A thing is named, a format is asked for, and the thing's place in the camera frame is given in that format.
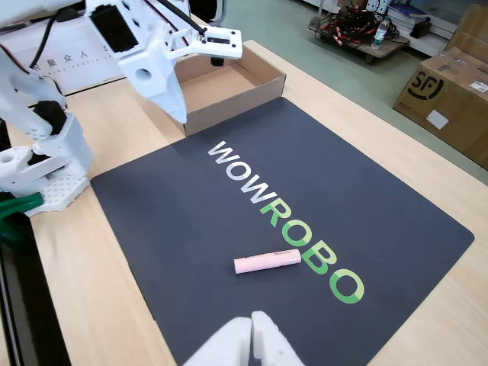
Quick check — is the pink tube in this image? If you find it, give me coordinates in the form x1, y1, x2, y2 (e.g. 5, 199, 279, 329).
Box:
233, 248, 302, 275

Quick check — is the dark mat WOWROBO print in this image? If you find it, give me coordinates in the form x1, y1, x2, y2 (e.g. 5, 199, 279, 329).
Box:
90, 96, 476, 366

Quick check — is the white box Chinese print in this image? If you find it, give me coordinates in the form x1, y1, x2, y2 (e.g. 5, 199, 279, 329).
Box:
22, 0, 194, 97

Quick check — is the open cardboard box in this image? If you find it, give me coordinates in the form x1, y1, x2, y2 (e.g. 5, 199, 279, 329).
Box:
173, 40, 286, 137

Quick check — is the black chair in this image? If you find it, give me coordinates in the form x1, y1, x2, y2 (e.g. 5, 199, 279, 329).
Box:
190, 0, 228, 34

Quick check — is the green table clamp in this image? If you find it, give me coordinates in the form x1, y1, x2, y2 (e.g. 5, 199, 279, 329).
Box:
0, 191, 43, 245

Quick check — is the clear water bottle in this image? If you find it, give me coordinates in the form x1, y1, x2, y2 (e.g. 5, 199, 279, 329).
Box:
371, 14, 392, 50

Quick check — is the grey platform cart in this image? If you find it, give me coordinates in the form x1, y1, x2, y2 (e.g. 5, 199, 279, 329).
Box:
307, 14, 411, 66

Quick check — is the stack of books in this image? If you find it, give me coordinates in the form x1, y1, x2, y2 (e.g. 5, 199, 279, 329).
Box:
387, 2, 432, 31

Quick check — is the black power adapter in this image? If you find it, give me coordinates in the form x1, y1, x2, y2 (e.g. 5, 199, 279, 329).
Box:
409, 21, 434, 39

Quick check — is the cardboard box SF logo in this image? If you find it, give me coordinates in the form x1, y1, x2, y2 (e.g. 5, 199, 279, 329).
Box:
392, 47, 488, 171

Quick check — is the plain cardboard box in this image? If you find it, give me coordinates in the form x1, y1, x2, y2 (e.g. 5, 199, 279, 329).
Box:
444, 3, 488, 66

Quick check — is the white robot arm with camera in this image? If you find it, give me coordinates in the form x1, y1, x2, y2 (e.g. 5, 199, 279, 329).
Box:
156, 0, 209, 39

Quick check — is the white wrist camera plate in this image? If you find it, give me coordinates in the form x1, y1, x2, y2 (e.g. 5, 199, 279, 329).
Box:
167, 27, 243, 68

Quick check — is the white perforated base plate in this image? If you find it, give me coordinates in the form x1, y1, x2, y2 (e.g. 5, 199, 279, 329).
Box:
22, 172, 92, 219

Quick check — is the black red cable pile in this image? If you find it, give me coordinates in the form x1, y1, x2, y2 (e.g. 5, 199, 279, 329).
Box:
319, 0, 401, 49

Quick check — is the black aluminium rail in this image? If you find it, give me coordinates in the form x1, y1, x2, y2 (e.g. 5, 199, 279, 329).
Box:
0, 114, 73, 366

